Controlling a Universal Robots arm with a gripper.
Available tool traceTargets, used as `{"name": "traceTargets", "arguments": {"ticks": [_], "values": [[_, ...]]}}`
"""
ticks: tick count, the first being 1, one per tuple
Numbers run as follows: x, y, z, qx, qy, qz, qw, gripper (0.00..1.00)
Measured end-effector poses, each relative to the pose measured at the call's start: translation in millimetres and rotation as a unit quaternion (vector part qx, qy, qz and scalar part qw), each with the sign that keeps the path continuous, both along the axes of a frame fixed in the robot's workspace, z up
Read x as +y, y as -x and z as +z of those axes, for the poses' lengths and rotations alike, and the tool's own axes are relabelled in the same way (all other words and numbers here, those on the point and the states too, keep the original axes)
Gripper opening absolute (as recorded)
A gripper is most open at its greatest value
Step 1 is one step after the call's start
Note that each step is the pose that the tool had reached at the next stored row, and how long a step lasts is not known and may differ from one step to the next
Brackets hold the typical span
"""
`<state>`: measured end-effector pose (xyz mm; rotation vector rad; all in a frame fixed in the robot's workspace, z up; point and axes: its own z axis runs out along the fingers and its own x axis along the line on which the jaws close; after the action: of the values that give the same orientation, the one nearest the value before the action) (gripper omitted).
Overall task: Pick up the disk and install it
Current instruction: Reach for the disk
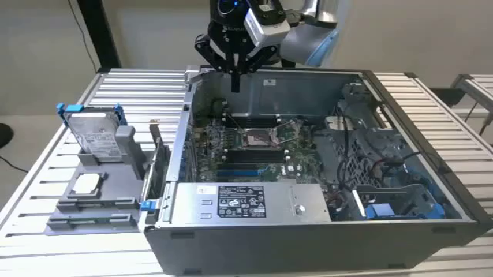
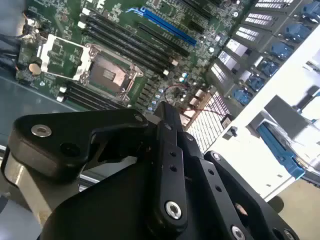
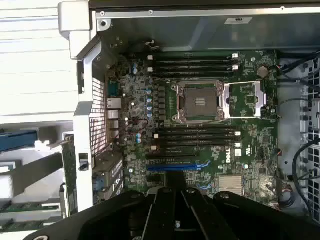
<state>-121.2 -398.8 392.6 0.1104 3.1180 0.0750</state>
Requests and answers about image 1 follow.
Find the grey metal drive cage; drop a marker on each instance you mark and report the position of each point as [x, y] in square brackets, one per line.
[332, 150]

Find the blue case latch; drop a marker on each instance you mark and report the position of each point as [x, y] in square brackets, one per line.
[146, 206]

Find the black RAM slot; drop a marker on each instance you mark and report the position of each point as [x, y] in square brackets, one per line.
[255, 116]
[259, 120]
[255, 161]
[255, 151]
[255, 155]

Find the metal slat side table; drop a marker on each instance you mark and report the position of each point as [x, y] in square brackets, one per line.
[476, 83]

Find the thin metal locking lever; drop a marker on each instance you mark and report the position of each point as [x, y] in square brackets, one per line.
[236, 122]

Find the hard disk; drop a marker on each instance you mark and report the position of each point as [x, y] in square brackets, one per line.
[380, 210]
[94, 135]

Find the black round object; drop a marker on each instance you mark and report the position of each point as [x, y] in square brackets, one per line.
[5, 135]

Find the silver power supply unit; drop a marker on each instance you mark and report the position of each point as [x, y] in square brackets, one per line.
[277, 202]

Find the black vertical post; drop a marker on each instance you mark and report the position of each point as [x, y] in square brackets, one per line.
[98, 34]

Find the grey parts rack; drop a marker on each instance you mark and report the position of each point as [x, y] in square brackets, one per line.
[116, 184]

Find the CPU socket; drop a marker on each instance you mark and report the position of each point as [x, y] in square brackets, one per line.
[255, 141]

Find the green motherboard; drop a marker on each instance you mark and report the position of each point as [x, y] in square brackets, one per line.
[304, 161]

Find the open dark grey PC case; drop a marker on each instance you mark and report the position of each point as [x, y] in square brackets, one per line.
[269, 248]

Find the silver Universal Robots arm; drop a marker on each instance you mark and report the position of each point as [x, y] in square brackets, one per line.
[304, 43]

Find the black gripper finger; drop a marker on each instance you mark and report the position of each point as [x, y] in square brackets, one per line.
[259, 59]
[216, 59]

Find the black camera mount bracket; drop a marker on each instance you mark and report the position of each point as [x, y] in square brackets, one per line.
[269, 14]

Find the silver CPU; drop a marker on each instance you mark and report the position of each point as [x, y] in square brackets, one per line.
[88, 184]

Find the green RAM stick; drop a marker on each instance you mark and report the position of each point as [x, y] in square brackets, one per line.
[89, 221]

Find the blue expansion slot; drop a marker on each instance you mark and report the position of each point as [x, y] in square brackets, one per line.
[241, 173]

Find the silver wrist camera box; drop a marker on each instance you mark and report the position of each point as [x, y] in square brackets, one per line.
[268, 27]

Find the graphics card with metal bracket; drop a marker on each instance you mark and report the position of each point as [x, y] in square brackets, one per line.
[158, 173]

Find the white black label sticker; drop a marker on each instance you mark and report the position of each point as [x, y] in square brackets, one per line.
[269, 82]

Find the black expansion slot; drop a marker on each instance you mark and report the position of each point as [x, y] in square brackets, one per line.
[241, 167]

